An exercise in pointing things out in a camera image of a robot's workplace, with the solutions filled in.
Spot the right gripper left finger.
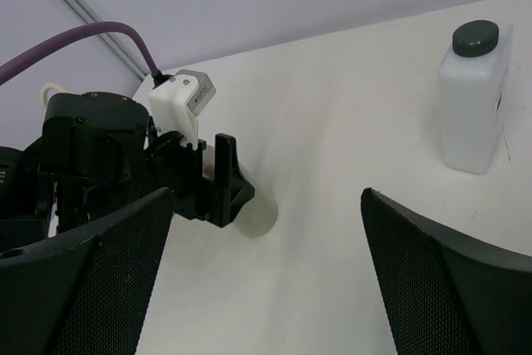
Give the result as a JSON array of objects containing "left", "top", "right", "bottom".
[{"left": 1, "top": 188, "right": 174, "bottom": 354}]

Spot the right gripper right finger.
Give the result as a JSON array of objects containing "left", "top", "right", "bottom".
[{"left": 361, "top": 188, "right": 531, "bottom": 354}]

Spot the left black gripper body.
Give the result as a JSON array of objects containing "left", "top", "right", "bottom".
[{"left": 37, "top": 92, "right": 203, "bottom": 230}]

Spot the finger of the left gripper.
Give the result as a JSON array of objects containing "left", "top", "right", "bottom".
[{"left": 214, "top": 133, "right": 255, "bottom": 228}]

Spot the frosted jar beige lid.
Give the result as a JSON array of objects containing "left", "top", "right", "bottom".
[{"left": 201, "top": 145, "right": 279, "bottom": 240}]

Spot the white bottle dark cap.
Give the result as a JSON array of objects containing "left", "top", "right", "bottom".
[{"left": 438, "top": 20, "right": 515, "bottom": 175}]

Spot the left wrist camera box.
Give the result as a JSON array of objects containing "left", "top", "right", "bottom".
[{"left": 147, "top": 68, "right": 218, "bottom": 152}]

